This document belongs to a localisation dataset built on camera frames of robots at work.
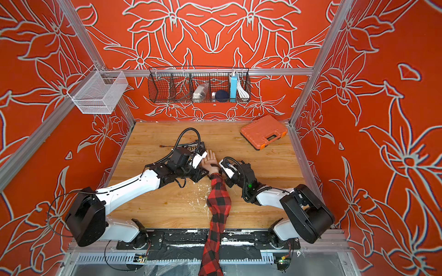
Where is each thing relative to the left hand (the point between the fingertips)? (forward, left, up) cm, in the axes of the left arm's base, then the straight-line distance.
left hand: (207, 170), depth 81 cm
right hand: (+4, -6, -4) cm, 8 cm away
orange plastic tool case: (+36, -31, -10) cm, 49 cm away
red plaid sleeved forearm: (-13, -7, -5) cm, 16 cm away
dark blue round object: (+39, -5, +15) cm, 42 cm away
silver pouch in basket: (+36, +8, +18) cm, 41 cm away
